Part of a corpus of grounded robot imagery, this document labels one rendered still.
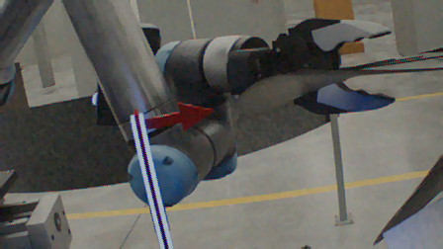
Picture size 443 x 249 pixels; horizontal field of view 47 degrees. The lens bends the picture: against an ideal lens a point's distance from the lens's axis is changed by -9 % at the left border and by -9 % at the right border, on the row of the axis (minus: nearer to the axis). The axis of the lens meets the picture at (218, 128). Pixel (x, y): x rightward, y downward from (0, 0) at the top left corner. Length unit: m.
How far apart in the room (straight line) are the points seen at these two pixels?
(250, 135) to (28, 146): 1.00
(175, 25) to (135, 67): 6.03
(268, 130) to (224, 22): 4.16
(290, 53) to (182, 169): 0.18
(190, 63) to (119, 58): 0.13
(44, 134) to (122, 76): 1.82
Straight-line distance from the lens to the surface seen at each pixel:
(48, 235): 0.86
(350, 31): 0.58
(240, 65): 0.56
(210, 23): 6.59
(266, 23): 4.81
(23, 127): 2.48
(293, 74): 0.38
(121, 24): 0.64
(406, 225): 0.57
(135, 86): 0.63
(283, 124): 2.53
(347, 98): 0.59
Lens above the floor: 1.28
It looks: 14 degrees down
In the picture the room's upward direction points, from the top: 10 degrees counter-clockwise
